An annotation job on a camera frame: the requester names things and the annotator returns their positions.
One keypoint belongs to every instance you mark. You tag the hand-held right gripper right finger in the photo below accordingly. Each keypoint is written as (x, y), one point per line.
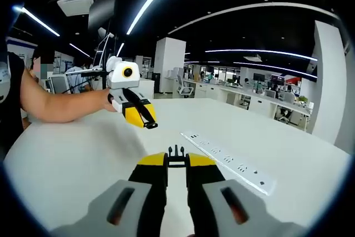
(249, 209)

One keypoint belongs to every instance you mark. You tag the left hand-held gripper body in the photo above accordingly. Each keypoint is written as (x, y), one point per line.
(119, 80)

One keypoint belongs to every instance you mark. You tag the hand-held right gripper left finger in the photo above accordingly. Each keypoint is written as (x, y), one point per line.
(111, 206)

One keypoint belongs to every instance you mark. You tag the black socket plastic buckle part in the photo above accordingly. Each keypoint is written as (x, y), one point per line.
(151, 125)

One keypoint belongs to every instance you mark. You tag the black pronged plastic buckle part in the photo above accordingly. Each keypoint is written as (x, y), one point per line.
(176, 160)

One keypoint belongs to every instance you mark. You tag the white cabinet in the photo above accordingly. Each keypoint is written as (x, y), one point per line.
(146, 88)

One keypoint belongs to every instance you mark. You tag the white laptop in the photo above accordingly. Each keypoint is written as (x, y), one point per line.
(83, 70)

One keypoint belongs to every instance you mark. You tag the white office chair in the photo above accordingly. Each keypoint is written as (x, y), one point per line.
(184, 90)

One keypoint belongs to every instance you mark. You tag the white table socket strip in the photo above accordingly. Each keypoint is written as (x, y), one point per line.
(222, 159)

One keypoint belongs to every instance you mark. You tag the grey office chair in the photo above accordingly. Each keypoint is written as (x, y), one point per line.
(60, 83)

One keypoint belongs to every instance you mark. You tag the black flat panel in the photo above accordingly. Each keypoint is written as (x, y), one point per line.
(104, 6)

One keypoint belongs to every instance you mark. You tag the white ceiling air conditioner unit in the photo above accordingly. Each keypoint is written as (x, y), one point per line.
(76, 4)

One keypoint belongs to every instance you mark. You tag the row of white office desks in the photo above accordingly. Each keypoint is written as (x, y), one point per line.
(260, 103)

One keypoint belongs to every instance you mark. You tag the person's black shirt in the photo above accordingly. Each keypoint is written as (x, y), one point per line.
(12, 115)

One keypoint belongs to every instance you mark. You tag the white chest-worn device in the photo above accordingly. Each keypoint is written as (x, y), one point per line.
(4, 81)

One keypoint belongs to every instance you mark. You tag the black computer monitor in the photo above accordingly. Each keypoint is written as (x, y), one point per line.
(278, 79)
(258, 76)

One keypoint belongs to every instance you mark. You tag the ceiling air vent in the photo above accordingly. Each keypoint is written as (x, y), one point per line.
(253, 58)

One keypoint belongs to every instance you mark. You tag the small green desk plant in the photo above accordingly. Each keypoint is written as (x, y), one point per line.
(303, 99)

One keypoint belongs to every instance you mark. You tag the red wall banner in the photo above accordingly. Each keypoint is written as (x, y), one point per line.
(293, 80)

